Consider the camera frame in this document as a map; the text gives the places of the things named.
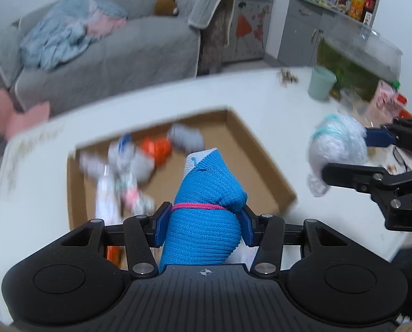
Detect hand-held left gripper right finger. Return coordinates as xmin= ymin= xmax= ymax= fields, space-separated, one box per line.
xmin=237 ymin=205 xmax=351 ymax=279

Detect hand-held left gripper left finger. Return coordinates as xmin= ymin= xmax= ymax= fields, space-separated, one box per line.
xmin=59 ymin=201 xmax=173 ymax=279

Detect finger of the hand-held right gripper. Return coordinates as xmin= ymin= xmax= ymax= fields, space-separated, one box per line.
xmin=321 ymin=161 xmax=412 ymax=212
xmin=365 ymin=118 xmax=412 ymax=156

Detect clear plastic socks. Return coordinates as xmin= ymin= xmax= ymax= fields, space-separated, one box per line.
xmin=306 ymin=112 xmax=369 ymax=198

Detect blue knitted sock bundle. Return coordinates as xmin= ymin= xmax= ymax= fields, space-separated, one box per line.
xmin=159 ymin=147 xmax=248 ymax=273

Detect shallow cardboard box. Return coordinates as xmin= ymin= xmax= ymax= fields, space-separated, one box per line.
xmin=66 ymin=108 xmax=298 ymax=270

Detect pink snack packet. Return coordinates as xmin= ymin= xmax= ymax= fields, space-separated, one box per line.
xmin=368 ymin=80 xmax=401 ymax=122

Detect white grey sock bundle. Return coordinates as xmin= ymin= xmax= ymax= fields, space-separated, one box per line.
xmin=107 ymin=134 xmax=155 ymax=185

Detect orange sock bundle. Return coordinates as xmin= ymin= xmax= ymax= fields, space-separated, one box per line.
xmin=140 ymin=136 xmax=172 ymax=167

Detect pale green cup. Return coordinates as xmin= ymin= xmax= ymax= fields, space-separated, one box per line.
xmin=308 ymin=65 xmax=338 ymax=102

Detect glass fish tank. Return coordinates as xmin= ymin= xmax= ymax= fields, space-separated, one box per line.
xmin=316 ymin=17 xmax=404 ymax=102

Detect pile of seed shells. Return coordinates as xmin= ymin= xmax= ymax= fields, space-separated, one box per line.
xmin=276 ymin=68 xmax=299 ymax=88

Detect dark sauce bottle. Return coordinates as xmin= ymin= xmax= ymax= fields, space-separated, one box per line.
xmin=363 ymin=0 xmax=376 ymax=22

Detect grey cabinet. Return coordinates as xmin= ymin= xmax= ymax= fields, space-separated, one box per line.
xmin=277 ymin=0 xmax=387 ymax=69

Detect orange drink bottle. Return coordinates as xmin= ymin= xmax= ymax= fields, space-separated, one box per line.
xmin=347 ymin=0 xmax=368 ymax=20

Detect grey sofa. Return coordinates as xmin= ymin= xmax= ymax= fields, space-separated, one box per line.
xmin=0 ymin=0 xmax=238 ymax=119

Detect fridge with cartoon stickers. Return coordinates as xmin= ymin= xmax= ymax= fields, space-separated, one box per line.
xmin=223 ymin=0 xmax=278 ymax=65

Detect pink crumpled cloth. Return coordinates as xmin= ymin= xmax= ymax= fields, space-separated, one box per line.
xmin=85 ymin=17 xmax=128 ymax=39

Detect light blue crumpled cloth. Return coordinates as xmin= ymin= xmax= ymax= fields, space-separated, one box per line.
xmin=19 ymin=0 xmax=129 ymax=72

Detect brown plush toy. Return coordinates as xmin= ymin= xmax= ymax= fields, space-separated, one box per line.
xmin=153 ymin=0 xmax=179 ymax=17

